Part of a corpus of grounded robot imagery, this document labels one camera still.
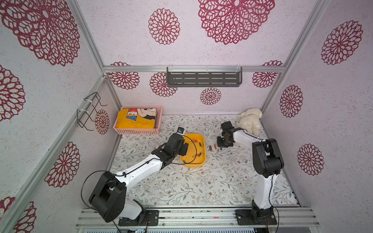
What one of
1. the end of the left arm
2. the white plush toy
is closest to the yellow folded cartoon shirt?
the end of the left arm

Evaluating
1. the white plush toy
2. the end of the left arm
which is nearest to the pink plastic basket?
the end of the left arm

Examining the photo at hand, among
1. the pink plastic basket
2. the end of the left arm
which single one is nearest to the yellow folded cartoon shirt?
the pink plastic basket

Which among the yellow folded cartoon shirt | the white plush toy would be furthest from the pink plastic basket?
the white plush toy

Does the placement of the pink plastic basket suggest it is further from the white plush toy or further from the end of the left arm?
the white plush toy

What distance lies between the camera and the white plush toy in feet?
3.44

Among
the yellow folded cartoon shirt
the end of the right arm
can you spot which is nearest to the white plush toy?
the end of the right arm

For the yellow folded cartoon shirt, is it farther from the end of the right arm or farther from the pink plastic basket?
the end of the right arm

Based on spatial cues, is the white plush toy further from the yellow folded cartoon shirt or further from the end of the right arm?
the yellow folded cartoon shirt

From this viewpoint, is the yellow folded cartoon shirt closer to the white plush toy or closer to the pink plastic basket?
the pink plastic basket

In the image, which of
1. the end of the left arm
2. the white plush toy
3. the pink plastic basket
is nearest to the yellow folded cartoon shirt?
the pink plastic basket

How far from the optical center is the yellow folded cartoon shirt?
1056 millimetres

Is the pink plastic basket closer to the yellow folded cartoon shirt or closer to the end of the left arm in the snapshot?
the yellow folded cartoon shirt

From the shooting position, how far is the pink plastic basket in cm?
105

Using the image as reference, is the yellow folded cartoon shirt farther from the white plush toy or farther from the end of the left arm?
the white plush toy
